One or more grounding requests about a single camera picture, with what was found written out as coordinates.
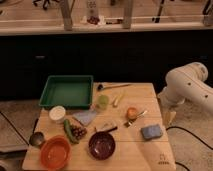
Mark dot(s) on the dark grape bunch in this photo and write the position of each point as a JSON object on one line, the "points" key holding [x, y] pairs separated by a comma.
{"points": [[78, 132]]}

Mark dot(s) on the black handled knife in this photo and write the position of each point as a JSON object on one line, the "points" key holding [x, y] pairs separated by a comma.
{"points": [[106, 127]]}

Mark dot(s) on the orange round fruit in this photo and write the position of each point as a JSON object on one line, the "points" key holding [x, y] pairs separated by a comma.
{"points": [[131, 113]]}

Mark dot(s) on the green cucumber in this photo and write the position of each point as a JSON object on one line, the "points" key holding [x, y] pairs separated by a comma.
{"points": [[68, 132]]}

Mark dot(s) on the grey-blue cloth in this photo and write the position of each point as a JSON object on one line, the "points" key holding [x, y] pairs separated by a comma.
{"points": [[85, 117]]}

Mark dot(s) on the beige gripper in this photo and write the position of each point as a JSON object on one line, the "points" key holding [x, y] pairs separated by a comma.
{"points": [[168, 115]]}

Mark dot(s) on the dark purple bowl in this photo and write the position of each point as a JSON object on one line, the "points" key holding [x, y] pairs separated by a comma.
{"points": [[101, 145]]}

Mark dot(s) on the green plastic tray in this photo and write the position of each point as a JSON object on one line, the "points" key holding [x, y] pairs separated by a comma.
{"points": [[69, 91]]}

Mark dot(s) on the blue sponge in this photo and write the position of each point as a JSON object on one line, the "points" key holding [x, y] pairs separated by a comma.
{"points": [[151, 132]]}

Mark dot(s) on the light green cup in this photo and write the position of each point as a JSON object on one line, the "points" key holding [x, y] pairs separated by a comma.
{"points": [[102, 102]]}

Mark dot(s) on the yellow utensil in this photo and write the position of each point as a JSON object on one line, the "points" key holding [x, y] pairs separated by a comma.
{"points": [[117, 100]]}

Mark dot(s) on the white cup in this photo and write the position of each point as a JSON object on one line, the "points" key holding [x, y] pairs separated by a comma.
{"points": [[57, 114]]}

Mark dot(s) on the wooden handled brush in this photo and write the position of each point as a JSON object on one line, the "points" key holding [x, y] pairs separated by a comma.
{"points": [[102, 87]]}

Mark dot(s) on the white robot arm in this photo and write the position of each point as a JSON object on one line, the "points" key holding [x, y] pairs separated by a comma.
{"points": [[185, 82]]}

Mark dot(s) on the orange plastic bowl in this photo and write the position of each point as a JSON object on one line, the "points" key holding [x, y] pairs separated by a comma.
{"points": [[55, 153]]}

